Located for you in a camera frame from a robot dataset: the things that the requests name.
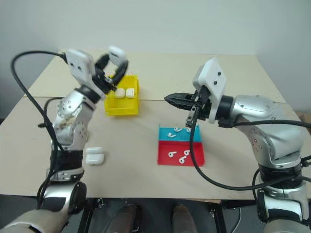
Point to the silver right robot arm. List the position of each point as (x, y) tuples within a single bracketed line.
[(257, 109)]

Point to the teal brick-pattern tray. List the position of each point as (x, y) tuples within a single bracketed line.
[(179, 137)]

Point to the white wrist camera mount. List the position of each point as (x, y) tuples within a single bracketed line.
[(213, 72), (80, 64)]

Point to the red brick-pattern tray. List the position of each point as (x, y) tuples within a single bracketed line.
[(165, 160)]

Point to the yellow plastic bin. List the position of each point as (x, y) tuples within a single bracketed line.
[(124, 106)]

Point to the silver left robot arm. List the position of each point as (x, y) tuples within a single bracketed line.
[(70, 109)]

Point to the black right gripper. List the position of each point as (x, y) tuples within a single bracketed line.
[(202, 109)]

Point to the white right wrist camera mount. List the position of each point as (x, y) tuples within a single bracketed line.
[(213, 72)]

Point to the black metal table leg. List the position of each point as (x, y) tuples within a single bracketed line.
[(218, 216), (85, 216)]

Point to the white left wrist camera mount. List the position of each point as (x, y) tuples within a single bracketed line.
[(80, 64)]

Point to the dark rounded shape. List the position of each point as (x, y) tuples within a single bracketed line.
[(126, 218)]

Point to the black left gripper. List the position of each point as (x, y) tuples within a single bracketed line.
[(103, 81)]

